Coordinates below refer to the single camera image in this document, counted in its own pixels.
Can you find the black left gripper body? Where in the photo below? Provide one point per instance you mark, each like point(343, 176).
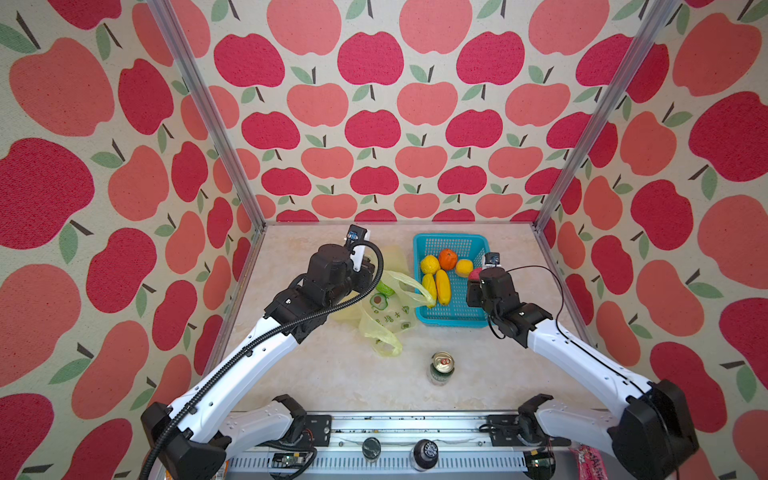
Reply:
point(359, 281)

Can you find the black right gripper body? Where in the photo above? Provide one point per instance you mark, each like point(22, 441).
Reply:
point(475, 298)

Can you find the red toy strawberry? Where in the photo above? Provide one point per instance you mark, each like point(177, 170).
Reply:
point(474, 274)

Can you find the yellow toy peach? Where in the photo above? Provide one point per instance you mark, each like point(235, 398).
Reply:
point(464, 268)

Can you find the yellow toy banana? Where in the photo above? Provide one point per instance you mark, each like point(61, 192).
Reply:
point(443, 287)

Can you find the orange toy tangerine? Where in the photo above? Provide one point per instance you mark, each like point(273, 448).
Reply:
point(447, 259)

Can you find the yellow toy corn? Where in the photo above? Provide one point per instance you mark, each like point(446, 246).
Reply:
point(429, 284)

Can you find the yellow plastic bag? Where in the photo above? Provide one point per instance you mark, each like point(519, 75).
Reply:
point(380, 320)

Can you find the yellow toy fruit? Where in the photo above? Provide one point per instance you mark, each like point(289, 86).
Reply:
point(430, 265)

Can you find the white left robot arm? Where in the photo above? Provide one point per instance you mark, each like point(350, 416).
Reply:
point(196, 434)

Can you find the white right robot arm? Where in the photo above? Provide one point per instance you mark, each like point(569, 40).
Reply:
point(647, 428)

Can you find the green toy fruit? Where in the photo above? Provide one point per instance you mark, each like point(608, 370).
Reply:
point(385, 290)

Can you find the teal plastic basket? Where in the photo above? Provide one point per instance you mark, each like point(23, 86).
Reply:
point(467, 246)

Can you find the green drink can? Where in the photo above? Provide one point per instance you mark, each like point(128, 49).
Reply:
point(441, 368)

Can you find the grey round button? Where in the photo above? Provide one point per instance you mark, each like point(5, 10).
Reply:
point(371, 449)

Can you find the black round knob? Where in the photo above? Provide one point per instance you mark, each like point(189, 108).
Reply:
point(424, 456)

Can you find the pink snack packet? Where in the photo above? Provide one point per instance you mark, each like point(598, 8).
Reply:
point(590, 464)

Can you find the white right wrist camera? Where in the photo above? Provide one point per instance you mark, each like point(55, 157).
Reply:
point(491, 260)

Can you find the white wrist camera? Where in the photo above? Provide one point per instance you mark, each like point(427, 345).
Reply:
point(491, 260)
point(354, 239)

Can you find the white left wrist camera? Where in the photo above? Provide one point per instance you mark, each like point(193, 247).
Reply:
point(354, 239)

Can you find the left aluminium corner post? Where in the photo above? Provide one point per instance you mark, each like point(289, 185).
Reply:
point(174, 36)

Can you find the aluminium corner post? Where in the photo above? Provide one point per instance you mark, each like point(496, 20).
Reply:
point(174, 36)
point(651, 26)

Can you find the aluminium front rail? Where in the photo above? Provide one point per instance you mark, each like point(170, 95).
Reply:
point(472, 445)

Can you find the right aluminium corner post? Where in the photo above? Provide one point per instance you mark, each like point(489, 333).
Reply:
point(651, 26)

